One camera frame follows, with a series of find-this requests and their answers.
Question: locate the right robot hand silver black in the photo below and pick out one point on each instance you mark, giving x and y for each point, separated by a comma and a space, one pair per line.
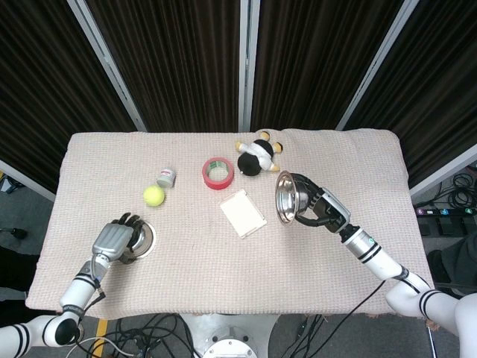
329, 209

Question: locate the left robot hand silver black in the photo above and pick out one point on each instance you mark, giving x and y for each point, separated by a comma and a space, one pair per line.
112, 238

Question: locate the metal bowl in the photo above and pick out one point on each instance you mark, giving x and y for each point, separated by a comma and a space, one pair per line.
285, 199
147, 240

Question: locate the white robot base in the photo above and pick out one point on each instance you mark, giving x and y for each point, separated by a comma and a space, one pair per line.
231, 335

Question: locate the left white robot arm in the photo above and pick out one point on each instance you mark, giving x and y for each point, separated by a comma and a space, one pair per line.
74, 294

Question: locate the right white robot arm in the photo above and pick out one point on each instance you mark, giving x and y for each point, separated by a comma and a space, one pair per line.
380, 261

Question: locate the yellow tennis ball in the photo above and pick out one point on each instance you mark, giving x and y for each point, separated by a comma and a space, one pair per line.
154, 195

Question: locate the small white plastic cup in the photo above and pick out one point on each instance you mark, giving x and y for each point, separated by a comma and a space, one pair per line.
165, 179

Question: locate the black white plush toy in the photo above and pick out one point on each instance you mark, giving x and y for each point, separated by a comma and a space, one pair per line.
251, 164

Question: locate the black power strip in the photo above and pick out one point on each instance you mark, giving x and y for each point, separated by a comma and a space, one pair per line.
443, 211

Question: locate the red tape roll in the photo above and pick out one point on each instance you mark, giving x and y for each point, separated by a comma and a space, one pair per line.
218, 183

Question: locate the beige waffle table cloth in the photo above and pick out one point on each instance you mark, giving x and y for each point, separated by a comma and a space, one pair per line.
231, 276

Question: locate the black office chair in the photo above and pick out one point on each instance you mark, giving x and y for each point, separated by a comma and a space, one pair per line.
451, 257

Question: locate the dark ribbed partition panel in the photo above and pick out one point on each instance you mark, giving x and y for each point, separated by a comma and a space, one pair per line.
439, 85
316, 63
37, 93
179, 63

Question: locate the grey aluminium frame post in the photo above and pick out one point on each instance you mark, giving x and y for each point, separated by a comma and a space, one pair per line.
108, 71
376, 67
247, 67

